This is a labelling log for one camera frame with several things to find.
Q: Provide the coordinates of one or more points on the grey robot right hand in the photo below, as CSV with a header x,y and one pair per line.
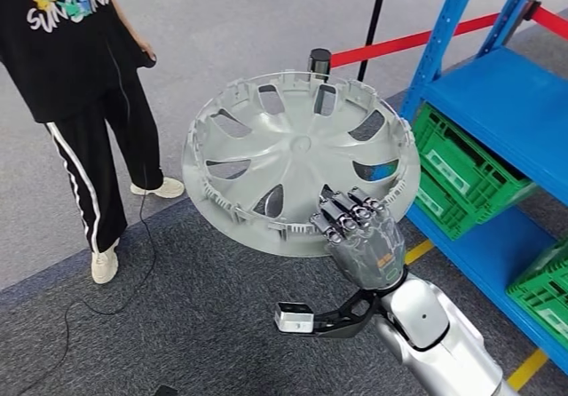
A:
x,y
368,252

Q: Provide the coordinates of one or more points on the grey plastic wheel hubcap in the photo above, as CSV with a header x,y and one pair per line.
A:
x,y
293,152

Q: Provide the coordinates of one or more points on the blue metal shelf rack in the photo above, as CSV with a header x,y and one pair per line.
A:
x,y
501,105

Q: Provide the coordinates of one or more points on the green plastic crate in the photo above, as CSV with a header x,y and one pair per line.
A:
x,y
545,293
452,170

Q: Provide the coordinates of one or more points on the black stanchion with round base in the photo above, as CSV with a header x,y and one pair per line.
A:
x,y
319,64

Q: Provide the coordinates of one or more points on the black curved pole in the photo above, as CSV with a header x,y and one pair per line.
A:
x,y
372,28

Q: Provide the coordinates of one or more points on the black robot left foot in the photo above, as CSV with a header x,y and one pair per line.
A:
x,y
165,391

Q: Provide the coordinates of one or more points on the standing person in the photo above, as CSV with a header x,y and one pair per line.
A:
x,y
66,58

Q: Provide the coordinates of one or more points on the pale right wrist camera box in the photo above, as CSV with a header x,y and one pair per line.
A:
x,y
293,318

